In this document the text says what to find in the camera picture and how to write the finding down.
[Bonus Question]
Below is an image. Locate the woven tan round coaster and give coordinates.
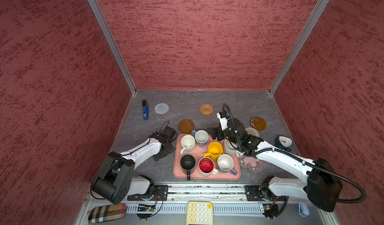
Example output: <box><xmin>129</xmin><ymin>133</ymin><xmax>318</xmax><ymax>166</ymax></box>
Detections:
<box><xmin>200</xmin><ymin>104</ymin><xmax>214</xmax><ymax>116</ymax></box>

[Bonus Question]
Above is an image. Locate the grey round coaster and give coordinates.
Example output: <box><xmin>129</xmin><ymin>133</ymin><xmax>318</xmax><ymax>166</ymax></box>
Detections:
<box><xmin>154</xmin><ymin>103</ymin><xmax>169</xmax><ymax>115</ymax></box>

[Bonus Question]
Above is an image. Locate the glossy amber round coaster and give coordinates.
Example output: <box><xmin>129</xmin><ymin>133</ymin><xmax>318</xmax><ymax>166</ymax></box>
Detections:
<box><xmin>250</xmin><ymin>117</ymin><xmax>267</xmax><ymax>131</ymax></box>

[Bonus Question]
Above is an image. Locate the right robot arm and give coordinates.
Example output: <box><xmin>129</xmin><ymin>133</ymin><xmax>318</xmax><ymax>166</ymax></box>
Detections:
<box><xmin>208</xmin><ymin>119</ymin><xmax>343</xmax><ymax>212</ymax></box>

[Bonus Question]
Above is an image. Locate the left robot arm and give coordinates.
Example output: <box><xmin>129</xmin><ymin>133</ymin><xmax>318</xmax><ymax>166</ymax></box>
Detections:
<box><xmin>90</xmin><ymin>133</ymin><xmax>177</xmax><ymax>205</ymax></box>

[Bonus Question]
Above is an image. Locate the dark brown round coaster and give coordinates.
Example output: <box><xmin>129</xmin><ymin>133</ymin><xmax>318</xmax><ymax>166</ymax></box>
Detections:
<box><xmin>178</xmin><ymin>119</ymin><xmax>195</xmax><ymax>134</ymax></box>

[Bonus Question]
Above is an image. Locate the cream lace round coaster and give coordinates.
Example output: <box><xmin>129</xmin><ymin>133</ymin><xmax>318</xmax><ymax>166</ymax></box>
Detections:
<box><xmin>245</xmin><ymin>127</ymin><xmax>260</xmax><ymax>137</ymax></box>

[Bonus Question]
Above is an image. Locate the pink flower coaster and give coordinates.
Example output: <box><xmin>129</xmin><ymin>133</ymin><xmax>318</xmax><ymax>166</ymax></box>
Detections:
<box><xmin>240</xmin><ymin>157</ymin><xmax>265</xmax><ymax>173</ymax></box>

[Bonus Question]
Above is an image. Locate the light blue patterned mug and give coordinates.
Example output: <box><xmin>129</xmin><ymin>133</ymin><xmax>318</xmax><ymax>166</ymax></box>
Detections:
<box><xmin>192</xmin><ymin>130</ymin><xmax>209</xmax><ymax>148</ymax></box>

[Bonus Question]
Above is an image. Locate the yellow mug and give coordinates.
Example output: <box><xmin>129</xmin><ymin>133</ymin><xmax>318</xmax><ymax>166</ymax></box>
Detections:
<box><xmin>203</xmin><ymin>142</ymin><xmax>223</xmax><ymax>161</ymax></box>

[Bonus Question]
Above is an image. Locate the white mug back left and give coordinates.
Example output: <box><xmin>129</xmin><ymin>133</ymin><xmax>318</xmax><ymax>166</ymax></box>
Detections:
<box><xmin>180</xmin><ymin>135</ymin><xmax>196</xmax><ymax>155</ymax></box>

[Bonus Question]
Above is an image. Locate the white mug back right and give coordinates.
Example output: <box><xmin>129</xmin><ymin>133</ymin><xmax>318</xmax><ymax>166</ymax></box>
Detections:
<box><xmin>224</xmin><ymin>140</ymin><xmax>243</xmax><ymax>158</ymax></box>

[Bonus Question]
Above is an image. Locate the black mug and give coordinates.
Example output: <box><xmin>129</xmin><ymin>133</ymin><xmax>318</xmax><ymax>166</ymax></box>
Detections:
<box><xmin>180</xmin><ymin>155</ymin><xmax>196</xmax><ymax>181</ymax></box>

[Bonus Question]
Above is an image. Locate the pink plastic tray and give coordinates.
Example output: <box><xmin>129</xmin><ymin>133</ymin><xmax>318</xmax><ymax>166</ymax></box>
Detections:
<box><xmin>173</xmin><ymin>134</ymin><xmax>241</xmax><ymax>180</ymax></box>

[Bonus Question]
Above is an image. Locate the red interior white mug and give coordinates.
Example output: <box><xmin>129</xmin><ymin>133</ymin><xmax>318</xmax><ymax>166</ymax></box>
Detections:
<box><xmin>198</xmin><ymin>157</ymin><xmax>220</xmax><ymax>178</ymax></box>

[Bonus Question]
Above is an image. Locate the blue lighter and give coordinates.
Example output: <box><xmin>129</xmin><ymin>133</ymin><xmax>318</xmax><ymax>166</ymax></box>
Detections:
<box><xmin>142</xmin><ymin>100</ymin><xmax>150</xmax><ymax>121</ymax></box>

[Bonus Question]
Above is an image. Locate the small green alarm clock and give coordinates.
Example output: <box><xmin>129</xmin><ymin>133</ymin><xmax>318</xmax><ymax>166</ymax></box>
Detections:
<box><xmin>275</xmin><ymin>135</ymin><xmax>293</xmax><ymax>153</ymax></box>

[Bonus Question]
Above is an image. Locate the yellow calculator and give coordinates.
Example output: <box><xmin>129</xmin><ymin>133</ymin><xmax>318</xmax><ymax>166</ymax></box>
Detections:
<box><xmin>186</xmin><ymin>201</ymin><xmax>214</xmax><ymax>225</ymax></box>

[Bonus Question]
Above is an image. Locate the plaid glasses case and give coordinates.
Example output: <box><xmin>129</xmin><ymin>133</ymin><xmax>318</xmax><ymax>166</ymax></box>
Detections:
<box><xmin>88</xmin><ymin>204</ymin><xmax>127</xmax><ymax>224</ymax></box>

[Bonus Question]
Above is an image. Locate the light blue small device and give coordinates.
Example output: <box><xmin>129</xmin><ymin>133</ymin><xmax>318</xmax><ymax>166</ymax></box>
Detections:
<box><xmin>298</xmin><ymin>201</ymin><xmax>310</xmax><ymax>218</ymax></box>

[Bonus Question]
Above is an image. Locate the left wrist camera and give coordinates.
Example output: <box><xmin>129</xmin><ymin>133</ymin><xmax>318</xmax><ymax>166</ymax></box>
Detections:
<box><xmin>162</xmin><ymin>126</ymin><xmax>178</xmax><ymax>143</ymax></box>

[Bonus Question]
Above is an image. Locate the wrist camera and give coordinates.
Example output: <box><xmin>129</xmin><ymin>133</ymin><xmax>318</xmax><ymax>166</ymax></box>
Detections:
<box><xmin>162</xmin><ymin>126</ymin><xmax>178</xmax><ymax>143</ymax></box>
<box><xmin>217</xmin><ymin>111</ymin><xmax>232</xmax><ymax>131</ymax></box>

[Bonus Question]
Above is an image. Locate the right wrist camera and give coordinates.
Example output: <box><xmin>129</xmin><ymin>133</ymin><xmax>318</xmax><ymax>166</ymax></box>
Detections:
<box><xmin>217</xmin><ymin>111</ymin><xmax>232</xmax><ymax>131</ymax></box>

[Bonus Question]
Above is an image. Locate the white mug purple handle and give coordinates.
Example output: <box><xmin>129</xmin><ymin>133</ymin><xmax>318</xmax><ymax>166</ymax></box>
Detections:
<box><xmin>217</xmin><ymin>154</ymin><xmax>238</xmax><ymax>176</ymax></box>

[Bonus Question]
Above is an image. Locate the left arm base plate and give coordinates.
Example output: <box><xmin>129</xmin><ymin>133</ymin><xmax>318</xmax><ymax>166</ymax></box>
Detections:
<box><xmin>127</xmin><ymin>185</ymin><xmax>169</xmax><ymax>202</ymax></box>

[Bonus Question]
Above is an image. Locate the aluminium front rail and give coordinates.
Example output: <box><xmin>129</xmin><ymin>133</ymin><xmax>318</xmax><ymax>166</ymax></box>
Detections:
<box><xmin>85</xmin><ymin>182</ymin><xmax>329</xmax><ymax>203</ymax></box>

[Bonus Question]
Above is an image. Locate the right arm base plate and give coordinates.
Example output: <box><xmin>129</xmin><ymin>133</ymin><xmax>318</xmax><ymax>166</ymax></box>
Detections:
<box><xmin>245</xmin><ymin>185</ymin><xmax>286</xmax><ymax>202</ymax></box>

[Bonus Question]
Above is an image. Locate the black corrugated cable hose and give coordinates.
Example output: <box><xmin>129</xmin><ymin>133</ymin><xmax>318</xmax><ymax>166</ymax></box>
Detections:
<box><xmin>221</xmin><ymin>103</ymin><xmax>367</xmax><ymax>204</ymax></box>

